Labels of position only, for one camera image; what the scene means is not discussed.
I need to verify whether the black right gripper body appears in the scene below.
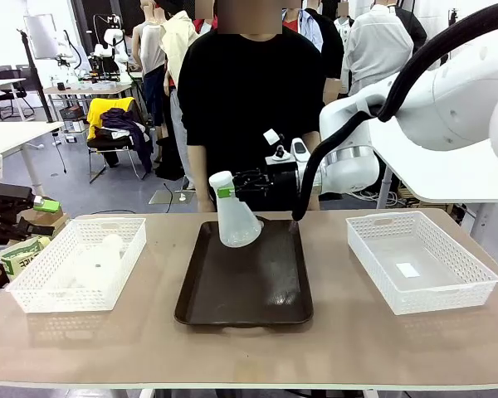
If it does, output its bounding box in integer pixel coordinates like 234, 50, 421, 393
252, 167, 299, 206

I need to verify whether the white plastic conical flask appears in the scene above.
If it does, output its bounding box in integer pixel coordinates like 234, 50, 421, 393
72, 234, 125, 291
207, 170, 263, 249

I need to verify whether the person's right forearm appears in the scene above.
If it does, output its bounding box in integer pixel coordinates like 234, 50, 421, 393
186, 143, 215, 204

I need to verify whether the brown cardboard box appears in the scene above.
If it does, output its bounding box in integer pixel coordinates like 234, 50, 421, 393
18, 206, 71, 234

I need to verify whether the green printed cardboard box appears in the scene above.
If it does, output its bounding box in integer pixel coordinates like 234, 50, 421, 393
0, 235, 53, 278

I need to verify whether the grey floor plate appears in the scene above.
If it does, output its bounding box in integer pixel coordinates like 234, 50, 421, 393
149, 189, 197, 206

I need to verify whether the white perforated plastic basket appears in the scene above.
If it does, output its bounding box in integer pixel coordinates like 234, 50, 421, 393
6, 217, 148, 314

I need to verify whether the white table with slanted leg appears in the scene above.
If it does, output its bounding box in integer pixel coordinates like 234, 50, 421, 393
0, 120, 66, 197

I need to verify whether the person in black shirt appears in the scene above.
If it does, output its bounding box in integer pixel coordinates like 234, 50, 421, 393
177, 0, 327, 212

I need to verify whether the dark brown plastic tray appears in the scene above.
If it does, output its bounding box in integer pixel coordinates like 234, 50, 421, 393
173, 219, 315, 329

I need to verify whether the yellow garment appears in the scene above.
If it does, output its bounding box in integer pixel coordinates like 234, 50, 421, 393
85, 97, 136, 142

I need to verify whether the black office chair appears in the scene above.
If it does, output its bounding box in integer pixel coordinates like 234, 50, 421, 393
0, 65, 37, 121

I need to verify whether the dark purple garment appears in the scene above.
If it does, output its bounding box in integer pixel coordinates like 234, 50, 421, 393
100, 107, 154, 175

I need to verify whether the wooden background desk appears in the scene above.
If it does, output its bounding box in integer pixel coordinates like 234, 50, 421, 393
43, 81, 134, 122

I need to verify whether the black tripod stand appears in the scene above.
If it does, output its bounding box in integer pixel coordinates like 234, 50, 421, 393
16, 28, 54, 124

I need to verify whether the person in dark jacket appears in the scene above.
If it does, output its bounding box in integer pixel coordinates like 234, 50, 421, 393
303, 0, 345, 80

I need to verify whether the white paper label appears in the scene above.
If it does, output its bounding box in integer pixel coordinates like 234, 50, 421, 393
395, 261, 421, 278

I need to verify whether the mannequin in cream shirt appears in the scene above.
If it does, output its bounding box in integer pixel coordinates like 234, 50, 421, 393
159, 10, 200, 86

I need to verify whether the white table with round corner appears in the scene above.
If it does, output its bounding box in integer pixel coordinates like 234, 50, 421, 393
368, 118, 498, 209

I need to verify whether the mannequin in white tank top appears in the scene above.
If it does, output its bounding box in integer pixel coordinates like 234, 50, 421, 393
132, 0, 168, 163

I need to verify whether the whiteboard panel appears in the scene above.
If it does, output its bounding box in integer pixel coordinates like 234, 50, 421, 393
23, 13, 60, 61

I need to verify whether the person in white shirt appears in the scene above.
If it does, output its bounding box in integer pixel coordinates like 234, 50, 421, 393
342, 0, 415, 97

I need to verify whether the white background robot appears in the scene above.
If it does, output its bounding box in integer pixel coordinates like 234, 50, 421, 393
92, 14, 130, 64

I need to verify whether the white perforated basket with label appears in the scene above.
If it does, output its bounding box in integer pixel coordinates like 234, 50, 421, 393
345, 211, 498, 316

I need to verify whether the thick black cable hose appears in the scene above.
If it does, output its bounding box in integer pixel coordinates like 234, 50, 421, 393
290, 0, 498, 223

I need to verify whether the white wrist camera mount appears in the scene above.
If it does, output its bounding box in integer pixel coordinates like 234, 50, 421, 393
263, 128, 313, 172

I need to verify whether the metal frame chair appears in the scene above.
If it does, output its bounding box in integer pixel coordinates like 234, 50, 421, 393
86, 134, 149, 185

